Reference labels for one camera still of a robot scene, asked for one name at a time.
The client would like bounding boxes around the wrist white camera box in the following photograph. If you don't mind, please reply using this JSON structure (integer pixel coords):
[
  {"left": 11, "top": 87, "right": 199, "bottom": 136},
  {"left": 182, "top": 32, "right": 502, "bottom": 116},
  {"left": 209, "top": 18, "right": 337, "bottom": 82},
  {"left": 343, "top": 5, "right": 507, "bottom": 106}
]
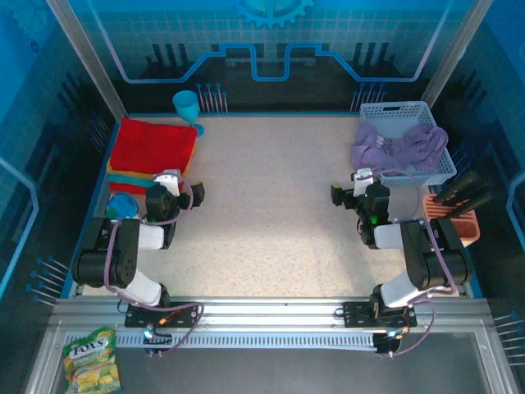
[
  {"left": 353, "top": 167, "right": 377, "bottom": 197},
  {"left": 153, "top": 169, "right": 182, "bottom": 197}
]

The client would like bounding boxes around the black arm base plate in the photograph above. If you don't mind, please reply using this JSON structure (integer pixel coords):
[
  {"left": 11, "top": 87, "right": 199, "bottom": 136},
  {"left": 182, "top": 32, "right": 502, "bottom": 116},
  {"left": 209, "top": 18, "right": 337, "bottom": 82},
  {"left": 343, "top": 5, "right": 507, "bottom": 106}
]
[
  {"left": 342, "top": 300, "right": 418, "bottom": 328},
  {"left": 124, "top": 301, "right": 199, "bottom": 329}
]

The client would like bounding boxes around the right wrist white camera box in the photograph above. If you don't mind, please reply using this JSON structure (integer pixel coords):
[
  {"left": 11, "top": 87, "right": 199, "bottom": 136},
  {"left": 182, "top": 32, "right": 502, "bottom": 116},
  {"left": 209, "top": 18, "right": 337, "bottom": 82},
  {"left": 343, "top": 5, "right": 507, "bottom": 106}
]
[{"left": 353, "top": 167, "right": 377, "bottom": 197}]

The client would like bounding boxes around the grey metal platform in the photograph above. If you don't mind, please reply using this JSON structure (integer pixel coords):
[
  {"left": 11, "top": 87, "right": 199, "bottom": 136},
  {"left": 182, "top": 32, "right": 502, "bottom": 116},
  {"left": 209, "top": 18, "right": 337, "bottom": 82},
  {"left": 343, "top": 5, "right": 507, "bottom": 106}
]
[{"left": 24, "top": 319, "right": 518, "bottom": 394}]

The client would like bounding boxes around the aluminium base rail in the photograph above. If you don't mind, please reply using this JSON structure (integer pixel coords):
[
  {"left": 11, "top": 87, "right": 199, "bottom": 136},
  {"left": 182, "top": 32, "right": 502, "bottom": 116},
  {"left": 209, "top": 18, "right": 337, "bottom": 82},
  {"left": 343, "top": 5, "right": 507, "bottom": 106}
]
[{"left": 48, "top": 297, "right": 491, "bottom": 332}]

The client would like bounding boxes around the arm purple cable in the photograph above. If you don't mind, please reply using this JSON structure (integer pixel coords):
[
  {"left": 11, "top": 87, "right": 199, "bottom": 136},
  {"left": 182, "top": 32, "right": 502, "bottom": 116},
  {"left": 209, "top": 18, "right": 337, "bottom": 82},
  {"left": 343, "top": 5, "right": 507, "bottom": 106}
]
[
  {"left": 375, "top": 167, "right": 459, "bottom": 357},
  {"left": 104, "top": 172, "right": 205, "bottom": 357}
]

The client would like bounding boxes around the black knife handle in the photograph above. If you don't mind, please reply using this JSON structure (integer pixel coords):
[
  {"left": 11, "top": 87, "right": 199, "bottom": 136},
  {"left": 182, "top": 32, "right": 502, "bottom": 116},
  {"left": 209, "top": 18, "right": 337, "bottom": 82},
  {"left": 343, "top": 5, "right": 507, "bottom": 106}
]
[
  {"left": 441, "top": 180, "right": 492, "bottom": 209},
  {"left": 449, "top": 191, "right": 496, "bottom": 218},
  {"left": 434, "top": 170, "right": 482, "bottom": 205}
]

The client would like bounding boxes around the pink white knife block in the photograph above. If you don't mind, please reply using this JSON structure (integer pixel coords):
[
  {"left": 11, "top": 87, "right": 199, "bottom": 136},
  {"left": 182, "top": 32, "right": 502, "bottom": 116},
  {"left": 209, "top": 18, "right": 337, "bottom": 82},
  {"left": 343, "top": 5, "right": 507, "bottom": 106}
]
[{"left": 422, "top": 193, "right": 482, "bottom": 250}]

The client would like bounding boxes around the slotted grey cable duct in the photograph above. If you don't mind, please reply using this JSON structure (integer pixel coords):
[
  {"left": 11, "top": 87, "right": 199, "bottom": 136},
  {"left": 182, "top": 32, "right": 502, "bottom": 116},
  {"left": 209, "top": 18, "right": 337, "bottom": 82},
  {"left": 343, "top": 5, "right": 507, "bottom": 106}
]
[{"left": 114, "top": 331, "right": 381, "bottom": 350}]

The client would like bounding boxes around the large red folded t-shirt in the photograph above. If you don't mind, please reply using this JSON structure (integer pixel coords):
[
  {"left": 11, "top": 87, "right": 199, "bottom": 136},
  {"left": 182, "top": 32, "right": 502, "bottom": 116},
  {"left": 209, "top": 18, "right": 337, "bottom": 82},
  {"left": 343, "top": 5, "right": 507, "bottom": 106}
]
[{"left": 110, "top": 117, "right": 198, "bottom": 173}]

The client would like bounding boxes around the aluminium frame post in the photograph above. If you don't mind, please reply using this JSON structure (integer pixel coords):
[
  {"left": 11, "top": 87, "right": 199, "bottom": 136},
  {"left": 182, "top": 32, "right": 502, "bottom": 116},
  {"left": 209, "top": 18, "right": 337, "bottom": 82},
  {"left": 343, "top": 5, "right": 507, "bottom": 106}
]
[
  {"left": 44, "top": 0, "right": 128, "bottom": 120},
  {"left": 420, "top": 0, "right": 495, "bottom": 114}
]

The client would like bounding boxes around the lavender plastic basket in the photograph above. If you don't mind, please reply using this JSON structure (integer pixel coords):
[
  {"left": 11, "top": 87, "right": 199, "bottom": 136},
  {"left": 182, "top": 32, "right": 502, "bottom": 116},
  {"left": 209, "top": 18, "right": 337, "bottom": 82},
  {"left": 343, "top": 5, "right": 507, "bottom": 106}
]
[{"left": 359, "top": 100, "right": 458, "bottom": 188}]

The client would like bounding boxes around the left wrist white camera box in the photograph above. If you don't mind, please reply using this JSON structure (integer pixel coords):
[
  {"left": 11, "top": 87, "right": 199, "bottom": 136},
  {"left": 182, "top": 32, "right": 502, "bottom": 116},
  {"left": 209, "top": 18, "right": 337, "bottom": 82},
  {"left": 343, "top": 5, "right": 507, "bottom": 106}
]
[{"left": 153, "top": 169, "right": 182, "bottom": 197}]

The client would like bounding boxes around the green yellow candy bag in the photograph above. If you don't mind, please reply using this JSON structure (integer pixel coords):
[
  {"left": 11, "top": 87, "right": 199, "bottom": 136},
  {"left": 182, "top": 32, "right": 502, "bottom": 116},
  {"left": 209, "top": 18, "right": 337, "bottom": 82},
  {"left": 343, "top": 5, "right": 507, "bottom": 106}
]
[{"left": 62, "top": 327, "right": 123, "bottom": 394}]

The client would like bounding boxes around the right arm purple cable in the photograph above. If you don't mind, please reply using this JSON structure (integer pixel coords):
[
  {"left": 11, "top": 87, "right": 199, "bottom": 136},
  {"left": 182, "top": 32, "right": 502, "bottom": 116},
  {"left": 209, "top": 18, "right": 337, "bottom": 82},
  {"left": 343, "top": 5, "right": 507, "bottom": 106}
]
[{"left": 375, "top": 167, "right": 459, "bottom": 357}]

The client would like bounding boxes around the teal folded t-shirt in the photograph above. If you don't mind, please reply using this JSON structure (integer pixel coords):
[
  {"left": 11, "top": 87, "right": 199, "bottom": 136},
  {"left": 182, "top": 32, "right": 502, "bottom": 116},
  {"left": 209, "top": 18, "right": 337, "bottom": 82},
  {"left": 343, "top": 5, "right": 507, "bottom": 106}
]
[{"left": 108, "top": 172, "right": 157, "bottom": 186}]

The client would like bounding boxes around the purple printed t-shirt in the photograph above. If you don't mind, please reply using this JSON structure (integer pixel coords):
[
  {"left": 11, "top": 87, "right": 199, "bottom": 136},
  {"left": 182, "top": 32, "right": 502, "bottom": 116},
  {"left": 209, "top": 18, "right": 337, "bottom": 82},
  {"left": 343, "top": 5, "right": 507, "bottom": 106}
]
[{"left": 351, "top": 121, "right": 450, "bottom": 173}]

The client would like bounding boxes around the blue green bowl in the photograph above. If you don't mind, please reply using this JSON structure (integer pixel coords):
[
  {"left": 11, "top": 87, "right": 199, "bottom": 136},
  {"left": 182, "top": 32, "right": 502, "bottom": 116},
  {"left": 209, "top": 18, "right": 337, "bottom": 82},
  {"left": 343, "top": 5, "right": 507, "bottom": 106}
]
[{"left": 105, "top": 192, "right": 139, "bottom": 218}]

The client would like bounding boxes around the blue plastic goblet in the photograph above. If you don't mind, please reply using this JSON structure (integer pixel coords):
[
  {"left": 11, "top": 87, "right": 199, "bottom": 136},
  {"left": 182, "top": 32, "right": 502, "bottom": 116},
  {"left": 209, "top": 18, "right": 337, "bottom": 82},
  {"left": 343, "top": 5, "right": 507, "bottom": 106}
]
[{"left": 171, "top": 90, "right": 205, "bottom": 136}]

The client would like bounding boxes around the thin red folded t-shirt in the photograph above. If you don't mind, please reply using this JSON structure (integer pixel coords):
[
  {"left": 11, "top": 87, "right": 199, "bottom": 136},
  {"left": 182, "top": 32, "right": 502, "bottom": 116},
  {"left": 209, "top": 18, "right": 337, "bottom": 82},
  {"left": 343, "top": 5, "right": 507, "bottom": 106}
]
[{"left": 108, "top": 182, "right": 149, "bottom": 196}]

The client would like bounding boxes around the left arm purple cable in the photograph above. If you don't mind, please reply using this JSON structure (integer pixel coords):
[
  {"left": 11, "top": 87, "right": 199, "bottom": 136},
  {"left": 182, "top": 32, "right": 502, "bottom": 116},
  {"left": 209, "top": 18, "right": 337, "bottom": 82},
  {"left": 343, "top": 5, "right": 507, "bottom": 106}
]
[{"left": 104, "top": 172, "right": 205, "bottom": 357}]

